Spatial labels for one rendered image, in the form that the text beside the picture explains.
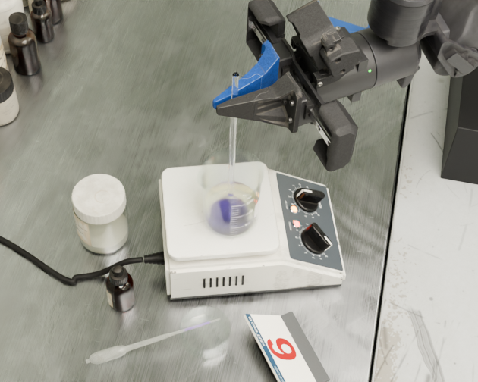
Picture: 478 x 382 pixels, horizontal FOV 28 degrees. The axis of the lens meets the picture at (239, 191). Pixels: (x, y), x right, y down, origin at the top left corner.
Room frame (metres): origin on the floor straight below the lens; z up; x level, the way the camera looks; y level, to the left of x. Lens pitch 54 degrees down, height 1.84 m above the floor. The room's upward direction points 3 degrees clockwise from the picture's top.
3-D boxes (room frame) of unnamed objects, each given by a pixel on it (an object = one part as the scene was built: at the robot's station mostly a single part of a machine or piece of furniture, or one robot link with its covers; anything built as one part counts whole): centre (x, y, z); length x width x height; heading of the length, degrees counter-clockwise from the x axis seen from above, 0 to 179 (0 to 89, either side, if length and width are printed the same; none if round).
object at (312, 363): (0.46, -0.06, 0.92); 0.09 x 0.06 x 0.04; 27
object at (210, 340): (0.48, 0.03, 0.91); 0.06 x 0.06 x 0.02
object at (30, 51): (0.86, 0.29, 0.94); 0.04 x 0.04 x 0.09
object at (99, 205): (0.60, 0.15, 0.94); 0.06 x 0.06 x 0.08
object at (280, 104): (0.58, -0.01, 1.16); 0.07 x 0.04 x 0.06; 117
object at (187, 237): (0.59, 0.02, 0.98); 0.12 x 0.12 x 0.01; 9
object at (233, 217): (0.58, 0.01, 1.03); 0.07 x 0.06 x 0.08; 114
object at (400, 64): (0.67, -0.14, 1.16); 0.07 x 0.06 x 0.09; 117
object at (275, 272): (0.59, -0.01, 0.94); 0.22 x 0.13 x 0.08; 99
